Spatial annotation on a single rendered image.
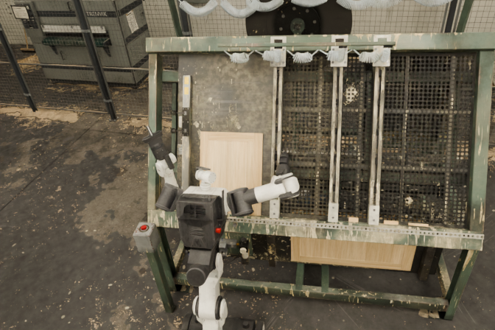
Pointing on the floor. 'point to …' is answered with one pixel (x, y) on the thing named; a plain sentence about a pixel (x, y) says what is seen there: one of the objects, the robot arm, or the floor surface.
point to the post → (160, 281)
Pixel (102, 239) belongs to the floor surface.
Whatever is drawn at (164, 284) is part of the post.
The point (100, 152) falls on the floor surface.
